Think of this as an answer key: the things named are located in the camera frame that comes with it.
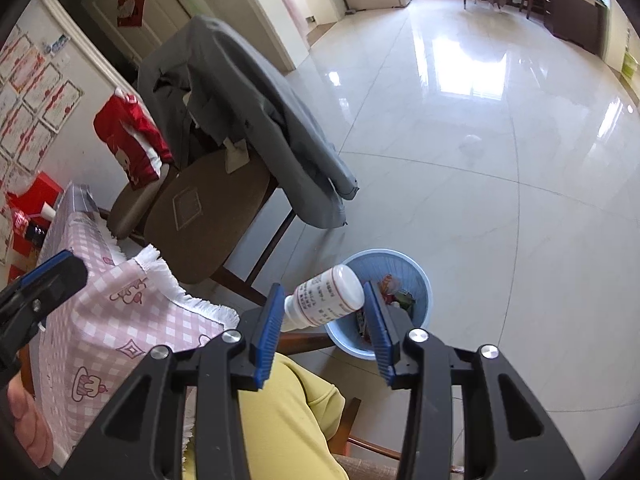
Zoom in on grey jacket on chair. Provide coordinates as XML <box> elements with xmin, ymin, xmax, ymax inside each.
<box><xmin>137</xmin><ymin>15</ymin><xmax>359</xmax><ymax>229</ymax></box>

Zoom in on person's left hand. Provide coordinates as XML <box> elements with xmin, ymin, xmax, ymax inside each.
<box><xmin>6</xmin><ymin>375</ymin><xmax>53</xmax><ymax>468</ymax></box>

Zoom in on brown wooden chair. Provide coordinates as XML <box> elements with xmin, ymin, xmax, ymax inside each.
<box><xmin>99</xmin><ymin>151</ymin><xmax>296</xmax><ymax>306</ymax></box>

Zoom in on red gift box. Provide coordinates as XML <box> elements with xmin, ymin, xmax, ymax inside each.
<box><xmin>8</xmin><ymin>172</ymin><xmax>63</xmax><ymax>282</ymax></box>

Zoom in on red door decoration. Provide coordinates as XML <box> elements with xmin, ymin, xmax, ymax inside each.
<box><xmin>116</xmin><ymin>0</ymin><xmax>145</xmax><ymax>28</ymax></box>

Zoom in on yellow trousers leg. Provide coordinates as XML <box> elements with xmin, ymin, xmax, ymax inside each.
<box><xmin>182</xmin><ymin>351</ymin><xmax>352</xmax><ymax>480</ymax></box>

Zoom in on checkered pink grey tablecloth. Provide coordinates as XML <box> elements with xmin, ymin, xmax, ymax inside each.
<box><xmin>32</xmin><ymin>184</ymin><xmax>240</xmax><ymax>466</ymax></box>

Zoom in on blue plastic trash bin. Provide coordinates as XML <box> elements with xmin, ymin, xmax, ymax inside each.
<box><xmin>326</xmin><ymin>248</ymin><xmax>433</xmax><ymax>361</ymax></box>

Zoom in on dark sideboard with items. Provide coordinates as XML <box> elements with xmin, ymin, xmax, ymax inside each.
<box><xmin>508</xmin><ymin>0</ymin><xmax>612</xmax><ymax>59</ymax></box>

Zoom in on white plastic bottle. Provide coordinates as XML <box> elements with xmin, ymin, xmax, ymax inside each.
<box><xmin>281</xmin><ymin>264</ymin><xmax>364</xmax><ymax>333</ymax></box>

